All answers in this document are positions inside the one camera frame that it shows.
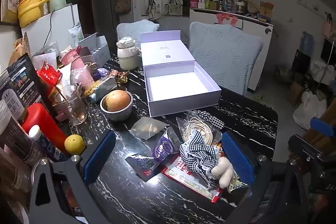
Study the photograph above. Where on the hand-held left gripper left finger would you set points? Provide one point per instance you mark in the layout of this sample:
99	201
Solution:
101	153

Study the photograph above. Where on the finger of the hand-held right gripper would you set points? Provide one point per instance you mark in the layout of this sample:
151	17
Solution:
304	146
323	125

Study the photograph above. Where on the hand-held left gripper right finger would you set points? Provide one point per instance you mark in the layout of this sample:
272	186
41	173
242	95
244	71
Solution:
237	158

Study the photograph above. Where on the green candy packet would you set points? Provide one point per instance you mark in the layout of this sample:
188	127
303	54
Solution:
236	184

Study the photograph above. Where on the gingham plush doll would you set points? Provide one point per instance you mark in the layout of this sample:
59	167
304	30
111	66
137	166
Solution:
197	150

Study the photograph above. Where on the silver clear pouch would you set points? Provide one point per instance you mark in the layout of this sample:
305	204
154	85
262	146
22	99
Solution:
147	128

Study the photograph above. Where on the red snack packet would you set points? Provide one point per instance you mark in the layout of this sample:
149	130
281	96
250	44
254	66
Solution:
178	174

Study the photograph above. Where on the purple foil packet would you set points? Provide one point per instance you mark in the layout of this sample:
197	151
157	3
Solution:
162	150

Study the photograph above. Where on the lavender gift box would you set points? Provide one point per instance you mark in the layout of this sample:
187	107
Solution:
173	87

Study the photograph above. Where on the yellow citrus fruit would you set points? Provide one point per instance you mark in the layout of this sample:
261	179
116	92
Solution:
74	144

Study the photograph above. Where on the black printed card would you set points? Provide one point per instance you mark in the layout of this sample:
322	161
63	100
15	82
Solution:
139	165

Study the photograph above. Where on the metal bowl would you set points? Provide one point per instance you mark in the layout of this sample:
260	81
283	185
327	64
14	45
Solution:
118	115

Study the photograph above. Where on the drinking glass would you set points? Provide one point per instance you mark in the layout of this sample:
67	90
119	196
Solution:
73	108

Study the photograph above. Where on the apple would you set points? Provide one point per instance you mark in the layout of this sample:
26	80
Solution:
116	100

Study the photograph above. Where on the blue bottle with white cap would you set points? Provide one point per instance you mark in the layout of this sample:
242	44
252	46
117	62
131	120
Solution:
44	142

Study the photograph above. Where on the clear glass jar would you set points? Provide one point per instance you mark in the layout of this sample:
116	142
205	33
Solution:
39	162

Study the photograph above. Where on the silver noodle snack packet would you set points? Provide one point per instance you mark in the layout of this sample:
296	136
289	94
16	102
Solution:
103	87

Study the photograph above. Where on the red plastic bottle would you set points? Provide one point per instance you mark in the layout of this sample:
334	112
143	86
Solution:
39	119

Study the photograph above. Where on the shiny brown candy wrapper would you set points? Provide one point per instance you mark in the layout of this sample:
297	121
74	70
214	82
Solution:
119	76

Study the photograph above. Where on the purple foil wrapper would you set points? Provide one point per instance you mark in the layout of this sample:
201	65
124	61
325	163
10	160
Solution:
103	73

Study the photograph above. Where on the brown mug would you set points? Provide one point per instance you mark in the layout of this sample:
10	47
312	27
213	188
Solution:
92	66

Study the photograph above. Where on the red paper packet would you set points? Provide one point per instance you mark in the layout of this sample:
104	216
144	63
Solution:
48	74

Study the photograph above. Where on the pink tumbler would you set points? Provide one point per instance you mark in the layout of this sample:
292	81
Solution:
76	61

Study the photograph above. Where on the white carton of bottles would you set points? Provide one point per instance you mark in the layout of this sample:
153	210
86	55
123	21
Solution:
101	56

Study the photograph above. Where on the cream thermos jug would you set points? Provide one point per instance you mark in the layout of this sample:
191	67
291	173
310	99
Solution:
127	58

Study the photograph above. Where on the large light blue covered chair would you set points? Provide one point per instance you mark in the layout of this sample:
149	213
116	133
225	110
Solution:
223	56

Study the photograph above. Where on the black packaging bag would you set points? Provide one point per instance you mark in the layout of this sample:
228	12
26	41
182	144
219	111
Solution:
21	77

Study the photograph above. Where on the white cabinet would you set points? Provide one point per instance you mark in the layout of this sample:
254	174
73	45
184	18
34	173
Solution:
257	29

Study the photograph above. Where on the white green snack bag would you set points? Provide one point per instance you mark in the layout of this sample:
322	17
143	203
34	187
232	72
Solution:
76	33

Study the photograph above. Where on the cardboard box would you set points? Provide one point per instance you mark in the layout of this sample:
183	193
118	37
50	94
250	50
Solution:
266	10

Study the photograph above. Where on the small light blue covered chair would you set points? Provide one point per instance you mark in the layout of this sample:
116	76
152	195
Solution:
136	28

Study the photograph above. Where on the white fridge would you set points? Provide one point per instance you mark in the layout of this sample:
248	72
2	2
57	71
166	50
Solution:
39	29

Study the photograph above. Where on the dark wooden door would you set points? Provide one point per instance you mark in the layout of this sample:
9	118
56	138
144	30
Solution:
86	14

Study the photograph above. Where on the pink cloth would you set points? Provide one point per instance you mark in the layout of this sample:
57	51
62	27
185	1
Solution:
225	18

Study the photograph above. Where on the beige hanging tote bag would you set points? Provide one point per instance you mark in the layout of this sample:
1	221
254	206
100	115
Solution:
173	7
155	10

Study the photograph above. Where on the yellow enamel pot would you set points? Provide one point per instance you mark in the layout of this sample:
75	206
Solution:
29	11

